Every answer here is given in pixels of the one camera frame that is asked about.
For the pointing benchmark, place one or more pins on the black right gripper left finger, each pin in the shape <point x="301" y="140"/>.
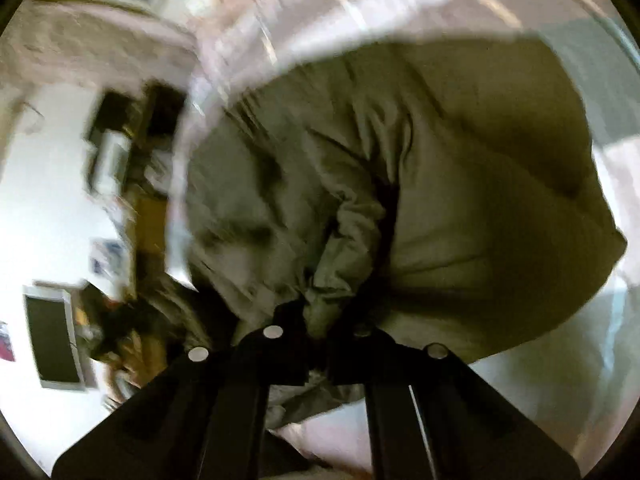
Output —
<point x="203" y="420"/>

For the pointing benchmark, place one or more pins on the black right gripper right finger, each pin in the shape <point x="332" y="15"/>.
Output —
<point x="430" y="416"/>

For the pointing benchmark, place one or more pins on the olive green large jacket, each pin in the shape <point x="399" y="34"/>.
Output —
<point x="442" y="191"/>

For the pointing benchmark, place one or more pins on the wooden bedside furniture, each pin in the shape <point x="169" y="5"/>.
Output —
<point x="148" y="324"/>

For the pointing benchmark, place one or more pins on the pastel checked bed sheet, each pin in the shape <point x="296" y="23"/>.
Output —
<point x="581" y="382"/>

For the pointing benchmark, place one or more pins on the dark framed wall picture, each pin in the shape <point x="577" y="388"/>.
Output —
<point x="53" y="338"/>

